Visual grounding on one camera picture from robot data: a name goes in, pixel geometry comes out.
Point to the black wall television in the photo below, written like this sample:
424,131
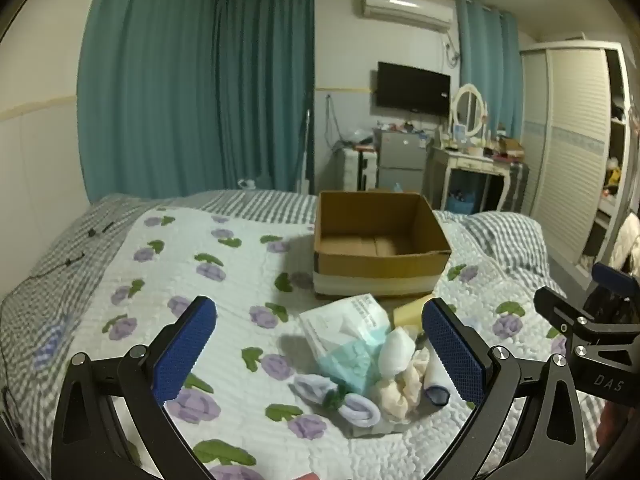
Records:
412,87

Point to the white sock with navy cuff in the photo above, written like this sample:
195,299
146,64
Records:
435,377

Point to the brown box on table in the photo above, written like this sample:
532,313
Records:
512,147

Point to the yellow brown sponge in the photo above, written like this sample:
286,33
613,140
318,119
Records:
407,315

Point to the yellow plush toy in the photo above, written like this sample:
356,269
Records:
614,176

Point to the white fluffy blanket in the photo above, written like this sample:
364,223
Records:
625,242

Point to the narrow teal curtain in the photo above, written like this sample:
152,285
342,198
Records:
487,70

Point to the teal corner curtain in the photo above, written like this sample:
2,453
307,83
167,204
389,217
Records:
265,85

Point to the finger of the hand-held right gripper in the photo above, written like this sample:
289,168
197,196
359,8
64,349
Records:
557,310
615,279

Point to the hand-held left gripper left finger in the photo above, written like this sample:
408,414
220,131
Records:
182,350

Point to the white suitcase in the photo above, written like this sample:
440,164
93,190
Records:
357,170

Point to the white dressing table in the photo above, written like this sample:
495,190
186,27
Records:
465,162

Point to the white tissue packet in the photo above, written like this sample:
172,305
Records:
340,322

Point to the brown cardboard box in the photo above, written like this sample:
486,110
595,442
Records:
380,270

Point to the floral white quilt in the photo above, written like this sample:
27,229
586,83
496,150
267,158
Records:
240,280

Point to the blue basket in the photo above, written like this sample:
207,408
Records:
460,204

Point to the beige soft cloth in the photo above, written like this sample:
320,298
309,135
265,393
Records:
400,395

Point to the wide teal curtain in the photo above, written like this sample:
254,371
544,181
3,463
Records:
150,85

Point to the white oval mirror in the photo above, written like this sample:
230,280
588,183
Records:
469,105

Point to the clear water jug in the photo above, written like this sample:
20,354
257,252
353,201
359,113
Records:
247,183

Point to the white slatted wardrobe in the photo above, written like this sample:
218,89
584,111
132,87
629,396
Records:
570,150

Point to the white socks with green trim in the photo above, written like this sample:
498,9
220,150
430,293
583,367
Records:
360,410

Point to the checked cloth cover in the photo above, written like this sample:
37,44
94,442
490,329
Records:
515,185

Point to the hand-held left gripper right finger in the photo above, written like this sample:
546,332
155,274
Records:
452,352

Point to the white mop pole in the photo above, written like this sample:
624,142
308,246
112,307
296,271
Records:
304,160

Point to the grey small fridge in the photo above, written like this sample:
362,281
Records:
402,160

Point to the white air conditioner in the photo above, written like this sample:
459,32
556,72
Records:
405,10

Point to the teal soft cloth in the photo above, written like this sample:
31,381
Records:
350,365

